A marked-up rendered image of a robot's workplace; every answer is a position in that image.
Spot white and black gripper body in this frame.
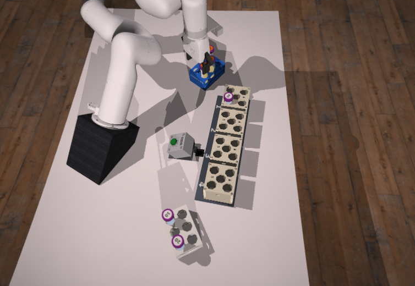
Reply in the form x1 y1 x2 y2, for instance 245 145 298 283
183 29 210 63

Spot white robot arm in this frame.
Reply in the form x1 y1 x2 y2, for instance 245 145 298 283
80 0 223 130

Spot beige bucket adapter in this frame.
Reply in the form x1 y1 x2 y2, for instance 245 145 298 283
221 84 250 112
203 162 238 204
216 108 247 138
210 134 243 167

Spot blue tube rack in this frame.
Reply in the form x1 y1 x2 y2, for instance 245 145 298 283
189 57 225 91

